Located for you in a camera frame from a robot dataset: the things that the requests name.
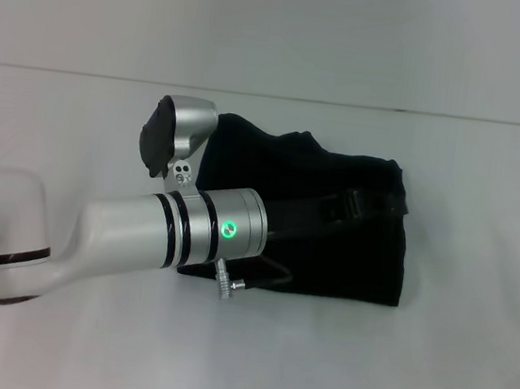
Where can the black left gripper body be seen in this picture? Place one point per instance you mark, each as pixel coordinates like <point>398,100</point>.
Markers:
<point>292,222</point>

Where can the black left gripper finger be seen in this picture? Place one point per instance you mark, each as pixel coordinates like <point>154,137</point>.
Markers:
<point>358,206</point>

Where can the black shirt with FREE print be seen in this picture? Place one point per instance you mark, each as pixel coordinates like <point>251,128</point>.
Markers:
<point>328,260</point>

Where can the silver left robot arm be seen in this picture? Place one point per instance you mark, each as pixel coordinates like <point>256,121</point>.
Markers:
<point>117,234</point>

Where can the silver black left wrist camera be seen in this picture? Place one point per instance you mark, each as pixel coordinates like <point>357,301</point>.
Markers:
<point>177,132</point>

